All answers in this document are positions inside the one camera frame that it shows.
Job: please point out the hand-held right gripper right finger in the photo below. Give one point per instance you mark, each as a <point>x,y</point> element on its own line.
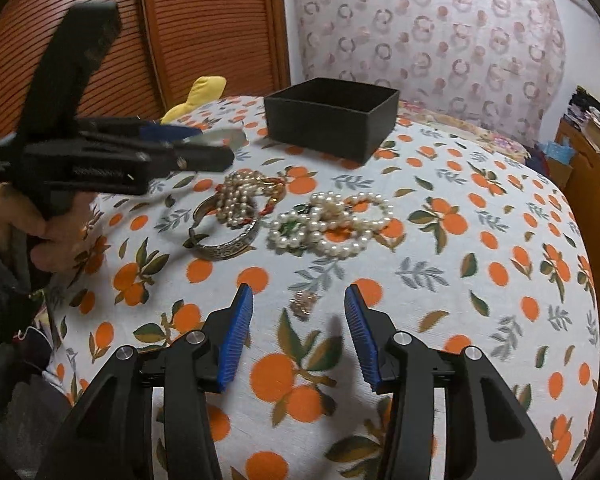
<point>365,345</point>

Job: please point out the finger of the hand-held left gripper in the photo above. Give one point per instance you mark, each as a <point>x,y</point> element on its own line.
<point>167,133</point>
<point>200,159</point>

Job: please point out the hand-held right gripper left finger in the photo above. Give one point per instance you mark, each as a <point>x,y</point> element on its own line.
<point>232,345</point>

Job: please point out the engraved metal bangle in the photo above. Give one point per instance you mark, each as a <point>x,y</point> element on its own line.
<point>230,250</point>

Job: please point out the green bead jewelry piece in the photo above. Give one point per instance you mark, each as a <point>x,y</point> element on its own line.
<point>292,227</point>

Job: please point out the black jewelry box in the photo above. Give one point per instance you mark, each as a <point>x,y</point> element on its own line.
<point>330,120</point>

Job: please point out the person's left hand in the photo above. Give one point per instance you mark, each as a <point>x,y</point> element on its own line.
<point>62,230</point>

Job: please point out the yellow plush toy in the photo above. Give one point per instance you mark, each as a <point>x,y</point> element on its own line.
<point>200,92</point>

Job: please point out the wooden louvred wardrobe door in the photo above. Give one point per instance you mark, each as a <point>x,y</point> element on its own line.
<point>130,45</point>
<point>215,25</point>

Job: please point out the orange-print white cloth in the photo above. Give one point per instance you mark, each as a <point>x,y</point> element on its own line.
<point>455,285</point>

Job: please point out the floral blanket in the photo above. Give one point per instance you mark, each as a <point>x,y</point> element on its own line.
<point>480,135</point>

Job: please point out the circle-print sheer curtain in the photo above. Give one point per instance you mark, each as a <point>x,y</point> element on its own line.
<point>430,35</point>

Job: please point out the blue bag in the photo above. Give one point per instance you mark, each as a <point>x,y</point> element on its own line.
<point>552,152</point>

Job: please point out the wooden cabinet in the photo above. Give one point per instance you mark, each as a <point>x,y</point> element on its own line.
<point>590,180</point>

